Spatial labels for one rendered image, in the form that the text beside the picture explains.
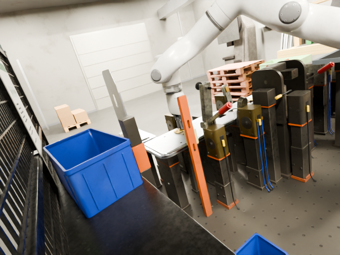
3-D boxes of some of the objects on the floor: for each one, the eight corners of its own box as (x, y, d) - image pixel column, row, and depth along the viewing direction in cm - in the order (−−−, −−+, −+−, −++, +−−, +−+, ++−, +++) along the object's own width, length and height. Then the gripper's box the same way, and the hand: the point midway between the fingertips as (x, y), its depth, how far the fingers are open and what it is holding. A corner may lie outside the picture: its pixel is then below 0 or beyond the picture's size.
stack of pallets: (270, 96, 450) (267, 58, 424) (247, 107, 419) (242, 67, 393) (232, 94, 544) (228, 64, 519) (211, 103, 514) (205, 71, 488)
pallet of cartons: (87, 118, 753) (79, 99, 731) (91, 123, 647) (82, 101, 624) (62, 126, 721) (53, 107, 698) (62, 133, 614) (52, 111, 591)
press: (265, 71, 740) (258, -8, 660) (242, 80, 693) (230, -3, 613) (238, 73, 852) (229, 6, 772) (216, 81, 805) (204, 10, 725)
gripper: (157, 91, 95) (167, 128, 100) (175, 91, 81) (186, 133, 87) (170, 87, 98) (179, 122, 104) (190, 86, 85) (199, 127, 91)
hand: (181, 123), depth 95 cm, fingers closed, pressing on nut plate
